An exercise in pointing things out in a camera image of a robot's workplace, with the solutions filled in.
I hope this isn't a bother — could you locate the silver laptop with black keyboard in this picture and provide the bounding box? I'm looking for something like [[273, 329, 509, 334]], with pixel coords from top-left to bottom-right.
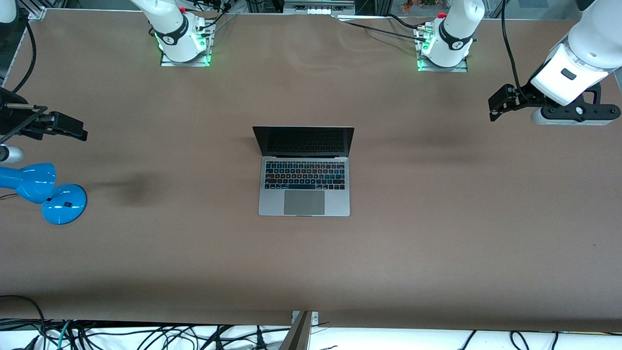
[[252, 126, 355, 217]]

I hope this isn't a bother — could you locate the blue desk lamp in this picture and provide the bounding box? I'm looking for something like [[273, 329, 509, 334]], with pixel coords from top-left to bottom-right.
[[0, 162, 88, 226]]

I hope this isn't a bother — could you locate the orange background object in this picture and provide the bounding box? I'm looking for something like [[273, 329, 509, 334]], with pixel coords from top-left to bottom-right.
[[401, 0, 438, 14]]

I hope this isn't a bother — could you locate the grey power strip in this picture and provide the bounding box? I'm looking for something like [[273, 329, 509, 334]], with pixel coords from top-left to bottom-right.
[[283, 0, 356, 15]]

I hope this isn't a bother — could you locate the black left camera mount bracket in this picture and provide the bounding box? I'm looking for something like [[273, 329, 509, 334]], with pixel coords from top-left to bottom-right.
[[541, 84, 622, 120]]

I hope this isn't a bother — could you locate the aluminium frame corner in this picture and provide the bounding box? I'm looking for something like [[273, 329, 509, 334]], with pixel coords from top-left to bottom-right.
[[17, 0, 48, 21]]

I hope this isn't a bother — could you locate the black cable on table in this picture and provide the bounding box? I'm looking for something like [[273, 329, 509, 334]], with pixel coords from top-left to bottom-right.
[[335, 14, 431, 43]]

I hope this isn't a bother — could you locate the black looped floor cable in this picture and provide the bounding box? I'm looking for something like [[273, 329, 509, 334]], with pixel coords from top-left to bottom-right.
[[0, 295, 47, 350]]

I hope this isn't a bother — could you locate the black base cable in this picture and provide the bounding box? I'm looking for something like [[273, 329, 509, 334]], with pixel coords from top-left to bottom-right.
[[202, 12, 239, 37]]

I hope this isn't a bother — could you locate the teal floor cable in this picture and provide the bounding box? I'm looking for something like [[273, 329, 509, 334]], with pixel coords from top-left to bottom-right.
[[57, 320, 73, 350]]

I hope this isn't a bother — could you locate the metal table edge post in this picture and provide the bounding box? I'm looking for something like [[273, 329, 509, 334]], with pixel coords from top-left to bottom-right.
[[279, 310, 319, 350]]

